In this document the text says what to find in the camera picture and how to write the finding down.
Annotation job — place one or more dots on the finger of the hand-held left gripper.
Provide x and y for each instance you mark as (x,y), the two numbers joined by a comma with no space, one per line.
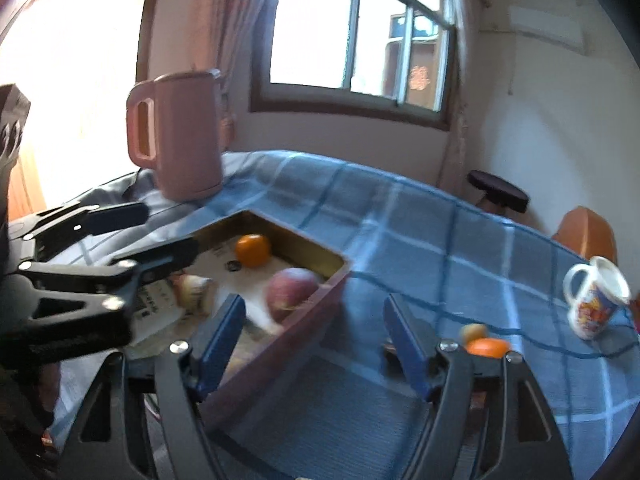
(165,255)
(117,215)

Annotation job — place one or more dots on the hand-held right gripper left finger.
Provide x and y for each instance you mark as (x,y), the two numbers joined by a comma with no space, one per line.
(217,350)

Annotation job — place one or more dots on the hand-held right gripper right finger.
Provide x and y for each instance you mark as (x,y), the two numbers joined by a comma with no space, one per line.
(407,350)

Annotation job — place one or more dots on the small cream cake roll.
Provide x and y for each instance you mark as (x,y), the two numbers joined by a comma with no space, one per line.
(192,290)

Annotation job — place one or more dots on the orange tangerine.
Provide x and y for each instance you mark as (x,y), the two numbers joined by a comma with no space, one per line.
(487,348)
(253,250)

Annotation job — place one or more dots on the purple passion fruit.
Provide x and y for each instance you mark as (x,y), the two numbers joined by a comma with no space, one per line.
(290,292)

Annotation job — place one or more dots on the pink metal tin box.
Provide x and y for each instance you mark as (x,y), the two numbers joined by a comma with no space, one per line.
(310,320)

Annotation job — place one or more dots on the grey cloth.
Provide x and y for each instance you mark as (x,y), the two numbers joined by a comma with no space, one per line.
(125,192)

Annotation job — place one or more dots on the pink electric kettle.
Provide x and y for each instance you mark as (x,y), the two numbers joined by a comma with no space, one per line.
(182,135)

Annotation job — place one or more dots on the blue plaid tablecloth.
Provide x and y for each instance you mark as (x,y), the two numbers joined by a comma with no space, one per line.
(400,220)

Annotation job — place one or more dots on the dark round stool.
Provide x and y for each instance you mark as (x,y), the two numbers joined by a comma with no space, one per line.
(497,190)

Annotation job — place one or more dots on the white cartoon print mug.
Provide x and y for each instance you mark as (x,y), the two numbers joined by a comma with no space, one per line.
(592,305)

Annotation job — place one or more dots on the pink curtain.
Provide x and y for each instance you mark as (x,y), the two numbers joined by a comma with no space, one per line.
(220,15)

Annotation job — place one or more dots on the pale tied curtain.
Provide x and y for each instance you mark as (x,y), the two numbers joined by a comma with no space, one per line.
(460,85)

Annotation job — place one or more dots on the red paper window decal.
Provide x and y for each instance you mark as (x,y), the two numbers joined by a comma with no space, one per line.
(419,78)

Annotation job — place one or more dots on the sliding glass window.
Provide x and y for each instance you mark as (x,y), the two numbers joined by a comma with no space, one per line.
(320,25)

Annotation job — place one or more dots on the white air conditioner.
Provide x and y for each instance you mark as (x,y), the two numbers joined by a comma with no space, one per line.
(547,27)

